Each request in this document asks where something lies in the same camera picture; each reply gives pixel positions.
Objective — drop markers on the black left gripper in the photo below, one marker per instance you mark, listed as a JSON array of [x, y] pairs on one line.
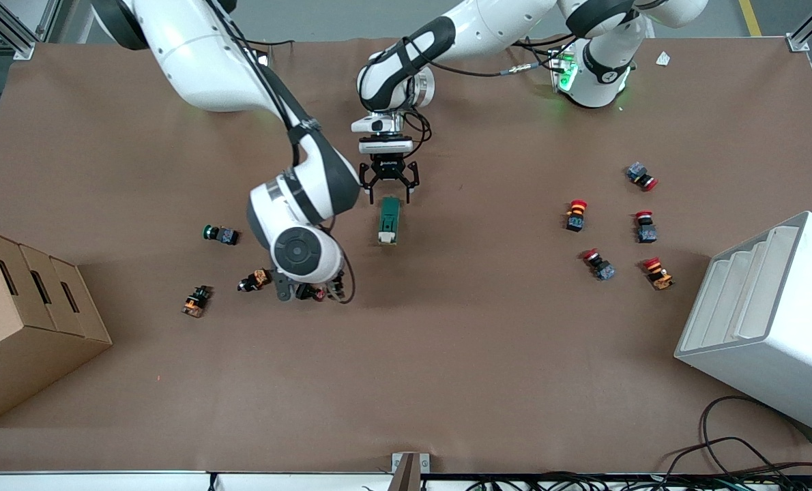
[[388, 166]]

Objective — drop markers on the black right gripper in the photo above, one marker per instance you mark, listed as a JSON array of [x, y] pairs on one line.
[[308, 292]]

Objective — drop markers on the green load switch white lever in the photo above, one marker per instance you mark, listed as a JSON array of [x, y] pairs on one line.
[[390, 218]]

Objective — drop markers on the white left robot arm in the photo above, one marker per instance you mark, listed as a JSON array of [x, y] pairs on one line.
[[488, 27]]

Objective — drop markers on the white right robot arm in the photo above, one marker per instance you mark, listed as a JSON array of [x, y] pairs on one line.
[[194, 61]]

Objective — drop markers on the black pushbutton orange block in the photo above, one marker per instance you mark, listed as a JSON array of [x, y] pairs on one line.
[[196, 301], [254, 280]]

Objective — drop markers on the green pushbutton blue block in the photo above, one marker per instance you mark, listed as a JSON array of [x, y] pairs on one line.
[[220, 234]]

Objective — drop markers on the brown paper table cover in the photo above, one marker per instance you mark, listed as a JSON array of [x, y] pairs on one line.
[[515, 341]]

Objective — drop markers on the red button orange striped body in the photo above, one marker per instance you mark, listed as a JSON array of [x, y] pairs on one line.
[[576, 215]]

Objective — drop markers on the red mushroom button blue block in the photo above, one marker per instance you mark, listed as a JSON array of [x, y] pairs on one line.
[[598, 264], [642, 176]]

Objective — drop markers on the red button clear orange block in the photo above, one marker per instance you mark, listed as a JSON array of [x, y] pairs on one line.
[[658, 273]]

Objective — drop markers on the white paper scrap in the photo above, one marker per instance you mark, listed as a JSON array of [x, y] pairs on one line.
[[663, 58]]

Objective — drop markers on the brown cardboard box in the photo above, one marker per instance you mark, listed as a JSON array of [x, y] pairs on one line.
[[31, 341]]

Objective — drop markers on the white slotted rack box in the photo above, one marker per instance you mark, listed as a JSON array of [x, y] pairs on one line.
[[774, 354]]

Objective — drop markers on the black square switch red terminals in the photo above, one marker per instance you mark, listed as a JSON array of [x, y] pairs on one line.
[[317, 294]]

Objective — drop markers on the metal bracket with post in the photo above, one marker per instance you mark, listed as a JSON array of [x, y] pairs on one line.
[[409, 470]]

